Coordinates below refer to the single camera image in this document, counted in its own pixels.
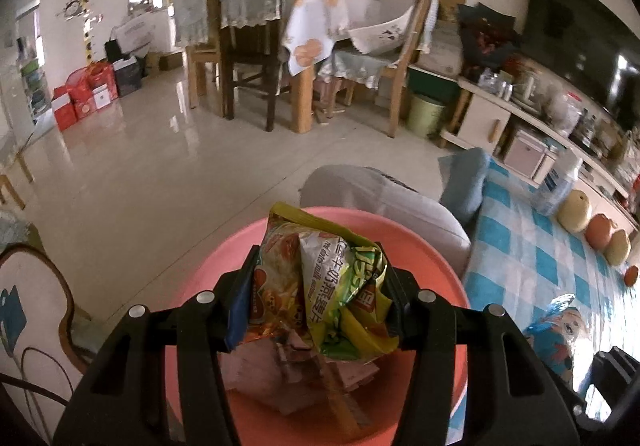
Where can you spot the small yellow pear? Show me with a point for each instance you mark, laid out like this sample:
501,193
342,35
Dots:
575,211

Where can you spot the blue cushion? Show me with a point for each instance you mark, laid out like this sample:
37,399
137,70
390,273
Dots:
465,186

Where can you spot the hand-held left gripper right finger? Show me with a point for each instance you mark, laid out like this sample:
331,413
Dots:
405,316

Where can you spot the green yellow snack packet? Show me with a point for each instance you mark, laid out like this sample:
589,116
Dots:
320,276

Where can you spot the black television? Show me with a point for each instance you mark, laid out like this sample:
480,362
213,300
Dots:
575,36

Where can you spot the red gift boxes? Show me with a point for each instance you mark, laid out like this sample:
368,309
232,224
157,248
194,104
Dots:
85,91

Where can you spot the white plastic milk bottle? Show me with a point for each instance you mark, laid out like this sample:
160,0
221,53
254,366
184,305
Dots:
560,186

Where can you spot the large yellow pear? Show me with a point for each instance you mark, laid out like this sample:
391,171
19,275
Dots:
617,247

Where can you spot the white orange-print dining tablecloth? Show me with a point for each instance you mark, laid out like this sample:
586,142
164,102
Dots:
310,26

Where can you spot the pink plastic basin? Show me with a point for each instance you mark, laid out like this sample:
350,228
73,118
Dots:
425,266

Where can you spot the dark wooden chair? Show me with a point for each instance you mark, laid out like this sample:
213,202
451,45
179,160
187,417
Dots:
250,51

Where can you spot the orange tangerine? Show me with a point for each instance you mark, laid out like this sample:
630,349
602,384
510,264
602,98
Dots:
632,275

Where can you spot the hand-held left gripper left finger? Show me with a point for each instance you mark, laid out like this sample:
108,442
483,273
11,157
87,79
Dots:
240,311

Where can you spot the white seat with brown rim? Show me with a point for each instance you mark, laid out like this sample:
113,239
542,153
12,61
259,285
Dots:
30,306

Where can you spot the light wooden chair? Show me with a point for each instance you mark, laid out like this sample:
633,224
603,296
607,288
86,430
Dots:
192,26

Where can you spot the wooden chair with lace cover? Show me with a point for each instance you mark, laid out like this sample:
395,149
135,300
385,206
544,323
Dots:
400,76

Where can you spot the blue cartoon snack packet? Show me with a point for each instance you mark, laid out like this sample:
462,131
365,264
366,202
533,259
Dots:
555,331

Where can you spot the red apple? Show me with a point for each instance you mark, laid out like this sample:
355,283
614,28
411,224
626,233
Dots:
598,232

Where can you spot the white storage box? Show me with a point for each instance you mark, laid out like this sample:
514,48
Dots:
525,154

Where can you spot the dark wrapped flower bouquet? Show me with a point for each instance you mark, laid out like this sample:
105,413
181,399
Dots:
487,36

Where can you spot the grey cushion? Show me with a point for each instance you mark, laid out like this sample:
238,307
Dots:
390,206

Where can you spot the pale green waste bin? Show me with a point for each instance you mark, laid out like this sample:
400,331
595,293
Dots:
425,116

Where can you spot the pile of paper scraps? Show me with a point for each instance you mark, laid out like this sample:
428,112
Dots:
300,376

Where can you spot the white tv cabinet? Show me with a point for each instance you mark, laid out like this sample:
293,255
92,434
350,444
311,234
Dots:
485,121

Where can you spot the blue white checkered tablecloth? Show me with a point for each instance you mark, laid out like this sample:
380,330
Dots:
520,251

